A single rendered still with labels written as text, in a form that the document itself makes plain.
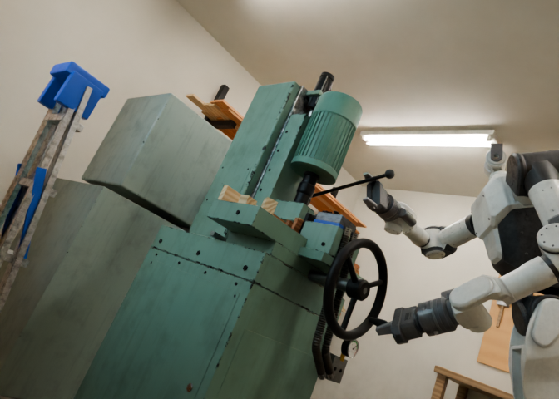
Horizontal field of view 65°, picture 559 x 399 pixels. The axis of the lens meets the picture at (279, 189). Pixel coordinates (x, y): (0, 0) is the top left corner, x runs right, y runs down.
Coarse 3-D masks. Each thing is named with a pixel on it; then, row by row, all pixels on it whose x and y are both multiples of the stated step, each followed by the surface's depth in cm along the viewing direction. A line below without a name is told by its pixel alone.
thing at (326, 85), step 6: (324, 72) 177; (324, 78) 177; (330, 78) 177; (318, 84) 177; (324, 84) 176; (330, 84) 178; (318, 90) 173; (324, 90) 176; (312, 96) 176; (318, 96) 174; (312, 102) 173; (306, 108) 176; (312, 108) 174
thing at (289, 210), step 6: (282, 204) 154; (288, 204) 152; (294, 204) 150; (300, 204) 149; (276, 210) 155; (282, 210) 153; (288, 210) 151; (294, 210) 149; (300, 210) 147; (306, 210) 149; (312, 210) 151; (282, 216) 152; (288, 216) 150; (294, 216) 148; (300, 216) 147
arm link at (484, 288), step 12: (480, 276) 109; (456, 288) 110; (468, 288) 108; (480, 288) 106; (492, 288) 105; (504, 288) 105; (456, 300) 108; (468, 300) 106; (480, 300) 105; (504, 300) 105
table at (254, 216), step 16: (224, 208) 128; (240, 208) 123; (256, 208) 119; (224, 224) 133; (240, 224) 122; (256, 224) 118; (272, 224) 122; (272, 240) 125; (288, 240) 127; (304, 240) 133; (304, 256) 128; (320, 256) 125
